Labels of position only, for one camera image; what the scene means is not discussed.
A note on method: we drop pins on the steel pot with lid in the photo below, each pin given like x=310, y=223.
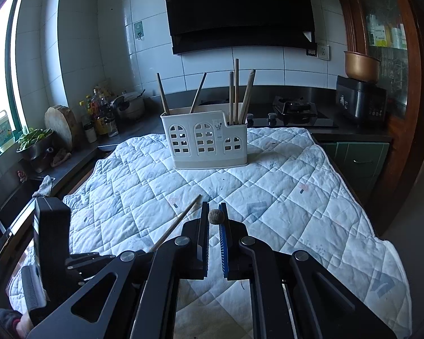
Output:
x=130, y=107

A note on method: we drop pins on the green cabinet door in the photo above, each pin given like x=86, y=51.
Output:
x=360, y=162

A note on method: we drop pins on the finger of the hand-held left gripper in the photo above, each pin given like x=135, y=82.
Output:
x=92, y=258
x=84, y=272

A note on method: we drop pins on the black range hood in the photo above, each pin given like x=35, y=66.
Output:
x=240, y=7

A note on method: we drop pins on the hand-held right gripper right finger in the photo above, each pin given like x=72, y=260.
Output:
x=223, y=250

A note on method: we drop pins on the round wooden cutting board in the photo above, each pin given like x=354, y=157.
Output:
x=60, y=127

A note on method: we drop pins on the white wall socket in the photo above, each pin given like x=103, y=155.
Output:
x=323, y=52

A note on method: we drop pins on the white quilted blanket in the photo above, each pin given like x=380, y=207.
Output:
x=268, y=201

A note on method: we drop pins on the copper inner pot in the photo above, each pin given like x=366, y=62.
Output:
x=362, y=67

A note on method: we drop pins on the green and white cartons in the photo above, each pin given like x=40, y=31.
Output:
x=380, y=37

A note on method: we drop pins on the wooden glass-door cabinet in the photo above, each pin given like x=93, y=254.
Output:
x=349, y=24

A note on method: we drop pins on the white dish rag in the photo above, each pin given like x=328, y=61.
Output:
x=44, y=187

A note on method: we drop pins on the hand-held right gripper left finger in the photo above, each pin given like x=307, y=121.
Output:
x=205, y=243

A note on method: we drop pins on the kitchen window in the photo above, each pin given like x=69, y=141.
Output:
x=0, y=60

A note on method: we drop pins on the person's left forearm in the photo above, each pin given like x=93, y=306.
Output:
x=5, y=319

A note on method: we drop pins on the green wall hook sticker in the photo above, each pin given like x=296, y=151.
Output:
x=138, y=30

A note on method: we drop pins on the person's left hand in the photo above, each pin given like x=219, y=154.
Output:
x=23, y=328

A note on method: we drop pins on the black gas stove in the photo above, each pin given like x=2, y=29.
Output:
x=293, y=107

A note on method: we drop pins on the black rice cooker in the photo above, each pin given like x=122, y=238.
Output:
x=360, y=102

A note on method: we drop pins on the cluster of condiment bottles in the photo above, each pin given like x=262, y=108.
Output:
x=100, y=120

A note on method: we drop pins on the clear detergent jug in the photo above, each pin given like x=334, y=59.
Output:
x=3, y=130

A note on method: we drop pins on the steel bowl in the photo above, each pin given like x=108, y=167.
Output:
x=37, y=157

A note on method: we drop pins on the white plastic utensil holder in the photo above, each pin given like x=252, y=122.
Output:
x=183, y=159

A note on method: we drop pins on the ginger root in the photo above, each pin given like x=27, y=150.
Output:
x=60, y=157

